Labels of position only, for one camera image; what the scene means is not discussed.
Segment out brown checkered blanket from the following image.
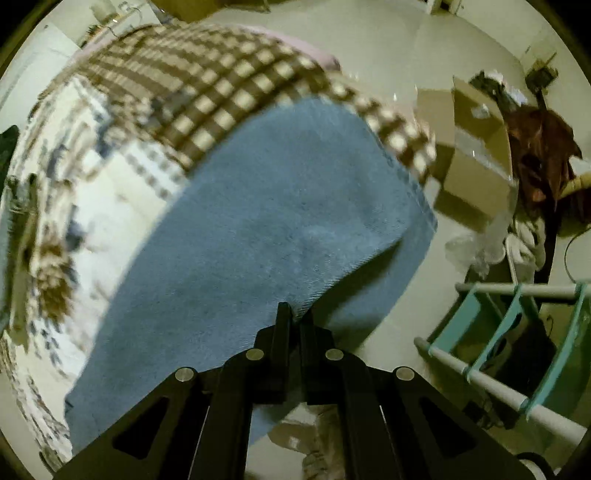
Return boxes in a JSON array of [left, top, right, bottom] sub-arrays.
[[52, 22, 437, 182]]

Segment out reddish brown garment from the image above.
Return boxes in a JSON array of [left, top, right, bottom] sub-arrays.
[[506, 105, 582, 216]]

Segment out floral white bed cover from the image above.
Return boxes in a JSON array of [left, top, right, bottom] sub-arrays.
[[1, 76, 186, 470]]

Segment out teal white drying rack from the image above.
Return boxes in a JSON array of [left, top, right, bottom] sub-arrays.
[[414, 283, 590, 447]]

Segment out folded clothes stack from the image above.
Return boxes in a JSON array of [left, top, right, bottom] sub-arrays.
[[1, 125, 38, 331]]

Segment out blue denim pants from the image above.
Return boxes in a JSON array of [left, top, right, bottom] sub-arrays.
[[65, 98, 437, 452]]

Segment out brown cardboard box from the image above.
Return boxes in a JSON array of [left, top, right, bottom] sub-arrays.
[[416, 77, 517, 219]]

